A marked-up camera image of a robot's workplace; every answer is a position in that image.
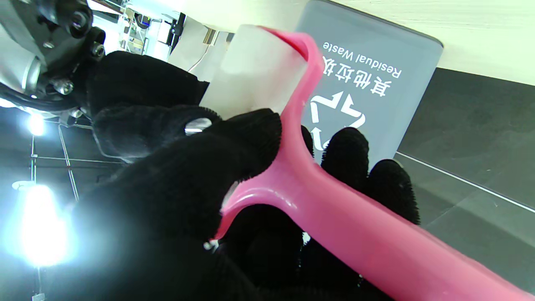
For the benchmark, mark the grey plastic waste bin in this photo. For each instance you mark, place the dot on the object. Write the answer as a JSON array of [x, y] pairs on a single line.
[[376, 46]]

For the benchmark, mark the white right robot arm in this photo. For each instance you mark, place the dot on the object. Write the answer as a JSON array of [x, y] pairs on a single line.
[[19, 58]]

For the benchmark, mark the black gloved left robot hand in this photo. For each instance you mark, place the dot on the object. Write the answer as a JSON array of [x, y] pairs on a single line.
[[167, 217]]

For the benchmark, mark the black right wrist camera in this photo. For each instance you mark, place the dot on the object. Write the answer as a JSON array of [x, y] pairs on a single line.
[[71, 25]]

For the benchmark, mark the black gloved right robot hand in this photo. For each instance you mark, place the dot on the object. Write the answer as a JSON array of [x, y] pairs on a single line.
[[138, 92]]

